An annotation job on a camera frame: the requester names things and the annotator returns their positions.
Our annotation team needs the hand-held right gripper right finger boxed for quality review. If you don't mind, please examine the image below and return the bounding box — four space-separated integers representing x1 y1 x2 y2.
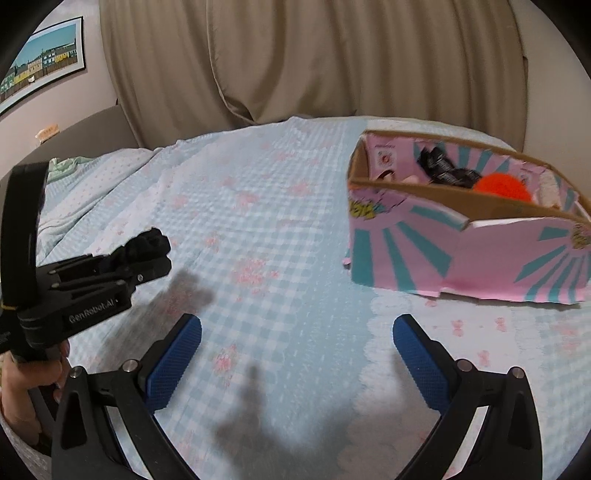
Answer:
392 314 543 480

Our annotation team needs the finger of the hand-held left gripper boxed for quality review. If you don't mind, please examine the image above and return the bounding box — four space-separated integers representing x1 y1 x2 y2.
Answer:
51 278 140 306
39 255 172 289

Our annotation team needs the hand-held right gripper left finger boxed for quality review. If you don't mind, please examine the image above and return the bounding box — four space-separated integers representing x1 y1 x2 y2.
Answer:
51 313 204 480

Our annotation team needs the pink striped cardboard box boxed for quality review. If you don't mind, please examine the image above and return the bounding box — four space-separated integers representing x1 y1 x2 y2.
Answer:
342 129 591 306

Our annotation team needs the orange fluffy pompom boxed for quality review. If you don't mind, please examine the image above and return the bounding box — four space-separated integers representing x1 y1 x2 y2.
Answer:
473 174 537 204

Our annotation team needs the black patterned scrunchie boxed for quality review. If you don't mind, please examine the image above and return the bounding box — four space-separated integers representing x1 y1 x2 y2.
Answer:
417 145 484 188

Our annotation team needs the person's left hand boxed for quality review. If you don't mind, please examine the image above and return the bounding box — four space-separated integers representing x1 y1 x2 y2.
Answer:
0 354 72 444

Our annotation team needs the blue dotted pillow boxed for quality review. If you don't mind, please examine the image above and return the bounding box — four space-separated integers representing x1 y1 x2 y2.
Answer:
36 148 163 234

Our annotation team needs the pale green cloth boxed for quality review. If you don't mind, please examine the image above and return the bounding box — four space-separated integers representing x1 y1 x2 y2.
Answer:
46 157 99 184

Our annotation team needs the blue checked bedsheet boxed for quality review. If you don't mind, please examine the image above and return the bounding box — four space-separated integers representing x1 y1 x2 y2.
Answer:
0 115 591 480

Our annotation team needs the grey upholstered headboard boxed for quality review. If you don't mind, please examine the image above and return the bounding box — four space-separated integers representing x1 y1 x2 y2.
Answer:
0 104 145 186

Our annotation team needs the beige curtain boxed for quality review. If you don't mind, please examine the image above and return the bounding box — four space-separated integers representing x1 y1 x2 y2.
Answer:
99 0 260 149
217 0 530 145

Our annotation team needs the framed colourful houses picture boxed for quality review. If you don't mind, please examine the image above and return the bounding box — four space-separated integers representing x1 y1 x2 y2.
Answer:
0 16 88 116

